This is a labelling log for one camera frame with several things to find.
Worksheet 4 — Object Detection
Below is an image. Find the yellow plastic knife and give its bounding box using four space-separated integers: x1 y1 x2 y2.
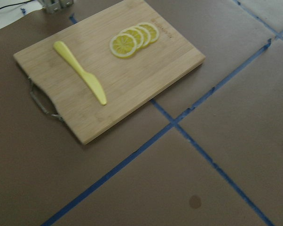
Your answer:
53 41 107 105

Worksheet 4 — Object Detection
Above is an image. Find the front lemon slice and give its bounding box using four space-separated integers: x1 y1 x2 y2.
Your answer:
109 33 137 58

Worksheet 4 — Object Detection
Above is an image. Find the aluminium frame post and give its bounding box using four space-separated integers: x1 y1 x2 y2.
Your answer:
38 0 74 14

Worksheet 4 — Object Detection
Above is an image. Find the lemon slice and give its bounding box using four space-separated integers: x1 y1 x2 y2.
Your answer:
109 33 137 58
137 22 159 44
120 26 144 49
132 26 151 48

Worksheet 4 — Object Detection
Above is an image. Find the wooden cutting board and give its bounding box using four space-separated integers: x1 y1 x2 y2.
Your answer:
14 0 205 144

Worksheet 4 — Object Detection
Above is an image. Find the back lemon slice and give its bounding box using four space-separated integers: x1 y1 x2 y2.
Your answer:
137 22 159 44

